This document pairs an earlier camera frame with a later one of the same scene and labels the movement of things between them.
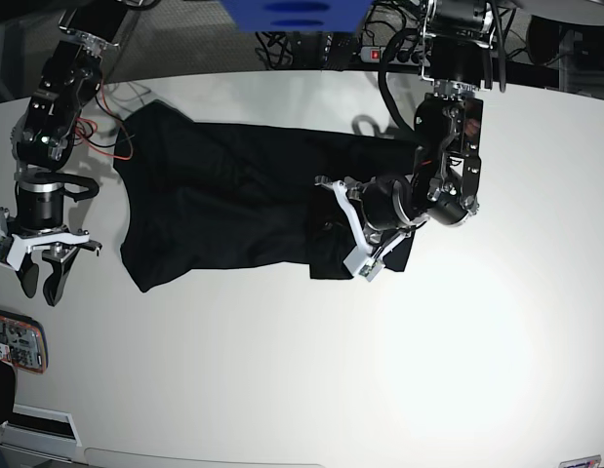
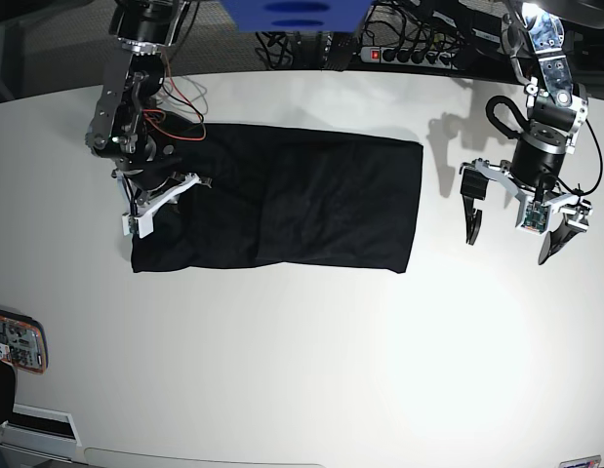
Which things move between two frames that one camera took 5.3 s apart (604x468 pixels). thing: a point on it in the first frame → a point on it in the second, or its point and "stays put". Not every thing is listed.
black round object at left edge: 2,390 stays put
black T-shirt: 212,196 stays put
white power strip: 396,56 stays put
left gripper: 383,209 → 537,165
